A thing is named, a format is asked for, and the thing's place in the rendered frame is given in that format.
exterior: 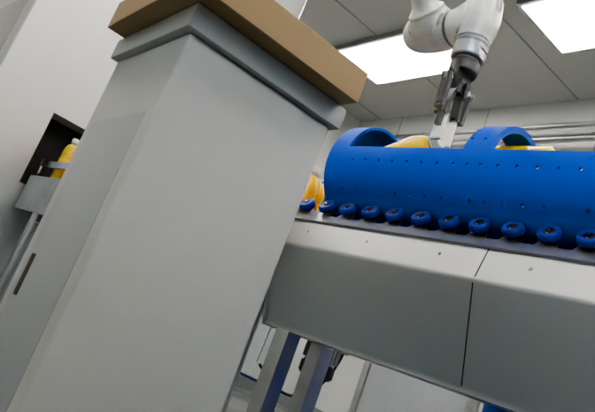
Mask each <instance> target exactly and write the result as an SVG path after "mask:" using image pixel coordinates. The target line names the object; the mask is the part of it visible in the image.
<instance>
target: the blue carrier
mask: <svg viewBox="0 0 595 412"><path fill-rule="evenodd" d="M501 140H502V141H503V142H504V143H505V145H506V146H508V145H519V146H536V145H535V143H534V141H533V139H532V137H531V136H530V135H529V133H528V132H527V131H526V130H524V129H523V128H519V127H484V128H480V129H478V130H477V131H476V132H475V133H474V134H473V135H472V136H471V137H470V138H469V139H468V140H467V142H466V144H465V146H464V148H463V149H454V148H413V147H384V146H387V145H389V144H394V143H396V142H397V141H398V140H397V139H396V138H395V137H394V135H392V134H391V133H390V132H389V131H387V130H385V129H383V128H353V129H350V130H348V131H347V132H345V133H344V134H342V135H341V136H340V137H339V138H338V139H337V140H336V142H335V143H334V145H333V146H332V148H331V150H330V152H329V154H328V158H327V161H326V165H325V169H324V177H323V185H324V193H325V198H326V201H327V200H332V201H334V202H335V205H336V207H335V209H334V210H333V212H334V213H333V215H334V217H337V216H339V215H341V214H340V212H339V207H340V206H341V205H343V204H346V203H354V204H355V205H356V207H357V211H356V212H355V213H354V214H355V215H354V217H353V220H360V219H362V218H363V217H362V214H361V210H362V209H363V208H364V207H366V206H378V207H379V210H380V213H379V214H378V215H377V220H376V223H384V222H386V221H387V220H386V218H385V213H386V212H387V211H389V210H390V209H392V208H401V209H403V211H404V214H405V215H404V218H403V219H402V222H401V224H400V226H402V227H409V226H411V225H413V224H412V222H411V216H412V215H413V214H414V213H416V212H419V211H427V212H429V213H430V217H431V220H430V222H428V224H429V226H428V227H427V230H434V231H436V230H438V229H441V228H440V226H439V223H438V220H439V219H440V218H441V217H442V216H444V215H446V214H456V215H458V217H459V218H460V224H459V225H458V226H457V230H456V233H455V234H460V235H466V234H468V233H470V232H471V231H470V230H469V227H468V224H469V223H470V222H471V221H472V220H474V219H475V218H480V217H483V218H487V219H489V220H490V222H491V228H490V229H489V230H488V236H487V238H491V239H500V238H502V237H503V234H502V231H501V228H502V226H503V225H504V224H505V223H507V222H521V223H523V225H524V227H525V232H524V234H523V235H522V241H521V243H524V244H530V245H533V244H535V243H537V242H538V241H539V239H538V238H537V231H538V230H539V229H540V228H542V227H544V226H547V225H554V226H557V227H560V229H561V230H562V238H561V239H560V240H559V248H561V249H569V250H573V249H575V248H577V247H578V246H579V245H578V244H577V242H576V235H577V234H578V233H580V232H581V231H584V230H587V229H594V230H595V152H577V151H536V150H495V148H496V146H497V145H498V143H499V142H500V141H501ZM453 164H454V165H453ZM581 169H582V171H580V170H581ZM396 193H397V194H396ZM470 199H471V201H470ZM484 200H485V201H486V203H485V202H484ZM503 202H504V203H505V204H503ZM523 205H524V206H523ZM544 206H545V208H544ZM588 210H590V212H588Z"/></svg>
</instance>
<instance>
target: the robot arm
mask: <svg viewBox="0 0 595 412"><path fill-rule="evenodd" d="M275 1H276V2H277V3H278V4H280V5H281V6H282V7H284V8H285V9H286V10H287V11H289V12H290V13H292V14H293V15H294V16H295V17H297V18H298V19H299V18H300V16H301V13H302V11H303V10H304V7H305V4H306V1H307V0H275ZM411 4H412V12H411V15H410V16H409V21H408V22H407V24H406V26H405V28H404V31H403V40H404V43H405V45H406V47H407V48H408V49H409V50H411V51H414V52H417V53H423V54H428V53H438V52H443V51H449V50H452V52H451V60H452V61H451V64H450V66H449V69H448V70H444V71H442V77H441V82H440V85H439V88H438V91H437V96H436V99H435V103H434V107H436V108H437V109H436V110H434V113H437V116H436V118H435V122H434V126H433V129H432V131H431V134H430V137H429V139H430V140H440V139H441V137H442V138H443V139H444V148H450V147H451V143H452V139H453V137H454V134H455V131H456V128H457V127H463V125H464V122H465V120H466V118H467V115H468V111H469V108H470V106H471V103H472V102H473V101H474V99H475V95H471V93H470V90H471V83H472V82H473V81H474V80H475V79H476V78H477V75H478V73H479V70H480V67H482V66H483V65H484V63H485V60H486V58H487V54H488V52H489V50H490V46H491V44H492V42H493V41H494V40H495V38H496V35H497V33H498V29H499V26H500V23H501V20H502V14H503V0H467V1H466V2H465V3H463V4H461V5H460V6H459V7H457V8H455V9H453V10H451V9H449V8H448V7H447V6H446V5H445V4H444V2H442V1H439V0H411ZM440 101H441V102H440ZM452 101H453V103H452ZM439 102H440V103H439ZM451 104H452V110H451V115H450V119H449V122H447V119H448V116H449V114H448V113H447V112H448V110H449V108H450V106H451Z"/></svg>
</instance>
